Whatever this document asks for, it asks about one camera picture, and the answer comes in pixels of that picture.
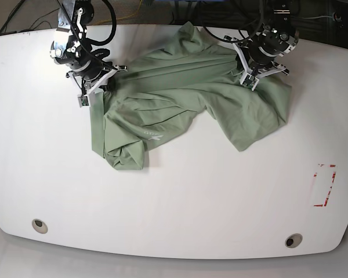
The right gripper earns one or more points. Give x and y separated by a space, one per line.
94 75

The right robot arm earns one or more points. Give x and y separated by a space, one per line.
84 57

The table grommet hole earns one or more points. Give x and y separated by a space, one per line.
39 226
293 240

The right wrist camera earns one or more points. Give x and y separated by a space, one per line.
83 100

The left table grommet hole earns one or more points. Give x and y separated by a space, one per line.
39 226

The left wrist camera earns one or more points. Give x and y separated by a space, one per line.
249 81

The right table grommet hole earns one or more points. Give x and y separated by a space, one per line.
293 240

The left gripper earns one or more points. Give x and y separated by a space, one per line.
259 55

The red tape marking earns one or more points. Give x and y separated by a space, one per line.
323 181

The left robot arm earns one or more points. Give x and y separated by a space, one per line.
274 18

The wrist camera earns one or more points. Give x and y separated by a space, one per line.
83 100
249 81

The green t-shirt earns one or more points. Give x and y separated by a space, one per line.
160 94

